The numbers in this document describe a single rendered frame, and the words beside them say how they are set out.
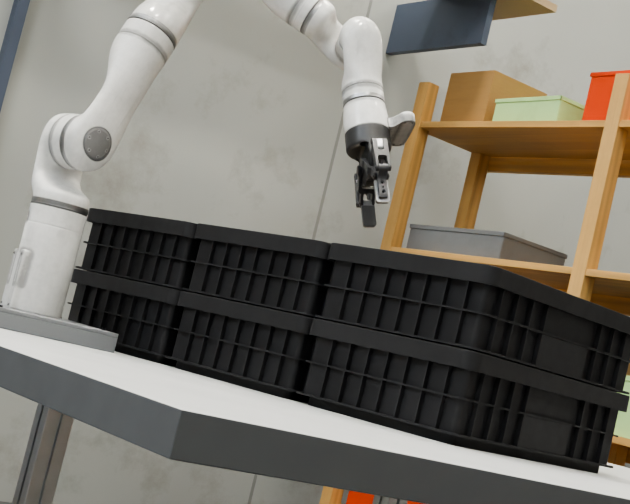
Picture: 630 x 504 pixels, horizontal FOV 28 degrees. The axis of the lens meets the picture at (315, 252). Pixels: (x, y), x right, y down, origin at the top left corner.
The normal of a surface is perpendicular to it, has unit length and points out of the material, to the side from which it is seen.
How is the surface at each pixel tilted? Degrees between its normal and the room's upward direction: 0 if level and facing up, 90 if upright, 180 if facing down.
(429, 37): 90
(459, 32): 90
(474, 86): 90
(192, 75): 90
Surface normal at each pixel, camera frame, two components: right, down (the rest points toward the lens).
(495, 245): -0.77, -0.24
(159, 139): 0.57, 0.07
